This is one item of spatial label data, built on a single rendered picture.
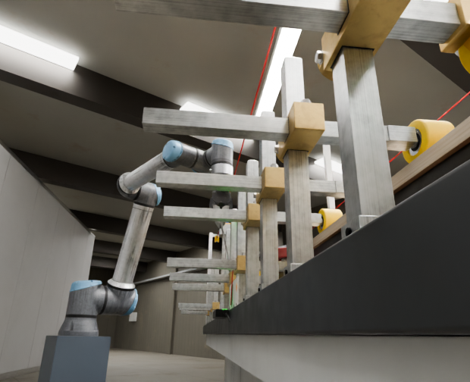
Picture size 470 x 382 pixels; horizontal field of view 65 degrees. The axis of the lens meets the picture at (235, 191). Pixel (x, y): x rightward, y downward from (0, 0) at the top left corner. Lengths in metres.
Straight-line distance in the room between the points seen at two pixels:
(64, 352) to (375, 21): 1.85
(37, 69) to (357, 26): 4.16
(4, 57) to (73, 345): 3.16
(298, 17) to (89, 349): 1.82
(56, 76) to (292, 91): 3.89
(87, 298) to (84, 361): 0.29
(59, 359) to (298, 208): 1.58
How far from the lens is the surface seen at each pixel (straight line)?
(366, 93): 0.43
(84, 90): 4.49
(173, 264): 1.30
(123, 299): 2.14
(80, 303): 2.08
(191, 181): 0.84
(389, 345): 0.37
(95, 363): 2.05
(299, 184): 0.63
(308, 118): 0.61
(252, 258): 1.10
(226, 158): 1.50
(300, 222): 0.61
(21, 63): 4.47
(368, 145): 0.40
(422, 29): 0.48
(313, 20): 0.44
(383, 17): 0.44
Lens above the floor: 0.62
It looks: 21 degrees up
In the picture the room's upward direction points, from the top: 1 degrees clockwise
